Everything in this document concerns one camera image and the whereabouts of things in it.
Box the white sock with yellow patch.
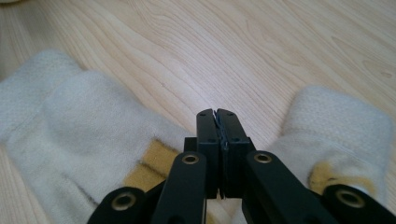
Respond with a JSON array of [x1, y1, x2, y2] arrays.
[[232, 85, 394, 224], [6, 70, 195, 224], [0, 49, 82, 144]]

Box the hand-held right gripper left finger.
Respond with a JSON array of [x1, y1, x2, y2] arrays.
[[183, 108, 220, 200]]

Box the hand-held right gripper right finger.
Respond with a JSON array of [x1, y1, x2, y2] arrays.
[[216, 107, 257, 199]]

